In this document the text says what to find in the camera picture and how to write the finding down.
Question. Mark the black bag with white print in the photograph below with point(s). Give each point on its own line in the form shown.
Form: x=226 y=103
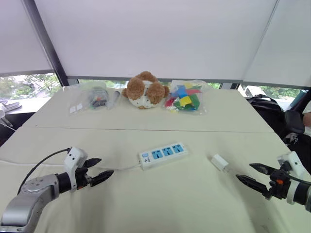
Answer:
x=297 y=143

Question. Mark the white parked car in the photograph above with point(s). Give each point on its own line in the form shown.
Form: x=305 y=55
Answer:
x=252 y=91

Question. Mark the clear plastic bag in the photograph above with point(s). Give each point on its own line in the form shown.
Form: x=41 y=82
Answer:
x=80 y=97

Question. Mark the grey tube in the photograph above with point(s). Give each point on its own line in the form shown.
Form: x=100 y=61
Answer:
x=113 y=100

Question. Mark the dark gadget in bag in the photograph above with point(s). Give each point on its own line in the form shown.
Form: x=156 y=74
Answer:
x=98 y=98

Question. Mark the black backpack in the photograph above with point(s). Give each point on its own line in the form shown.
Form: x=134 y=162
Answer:
x=266 y=109

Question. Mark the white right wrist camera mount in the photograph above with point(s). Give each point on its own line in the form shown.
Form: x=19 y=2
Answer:
x=295 y=162

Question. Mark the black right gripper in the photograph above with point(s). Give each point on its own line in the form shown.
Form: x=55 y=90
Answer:
x=279 y=185

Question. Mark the black window post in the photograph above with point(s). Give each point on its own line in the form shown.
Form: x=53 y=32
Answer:
x=46 y=43

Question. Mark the clear bag of coloured blocks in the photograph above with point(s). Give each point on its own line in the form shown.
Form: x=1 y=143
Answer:
x=185 y=98

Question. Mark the brown white plush toy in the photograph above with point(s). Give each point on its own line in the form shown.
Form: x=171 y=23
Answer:
x=143 y=91

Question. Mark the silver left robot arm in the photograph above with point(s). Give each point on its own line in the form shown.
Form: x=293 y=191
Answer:
x=22 y=204

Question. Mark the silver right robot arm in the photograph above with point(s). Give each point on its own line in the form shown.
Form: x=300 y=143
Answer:
x=304 y=194

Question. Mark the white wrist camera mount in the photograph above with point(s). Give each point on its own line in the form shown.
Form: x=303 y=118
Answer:
x=295 y=162
x=74 y=157

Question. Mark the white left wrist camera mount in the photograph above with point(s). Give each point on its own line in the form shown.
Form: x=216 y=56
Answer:
x=74 y=157

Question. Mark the white blue power strip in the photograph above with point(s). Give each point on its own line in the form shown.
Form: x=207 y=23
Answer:
x=165 y=159

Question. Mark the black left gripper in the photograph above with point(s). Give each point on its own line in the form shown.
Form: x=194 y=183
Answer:
x=82 y=178

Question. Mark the black chair back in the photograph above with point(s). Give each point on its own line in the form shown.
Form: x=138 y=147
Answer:
x=294 y=121

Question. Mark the white plug adapter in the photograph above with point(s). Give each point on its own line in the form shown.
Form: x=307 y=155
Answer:
x=219 y=163

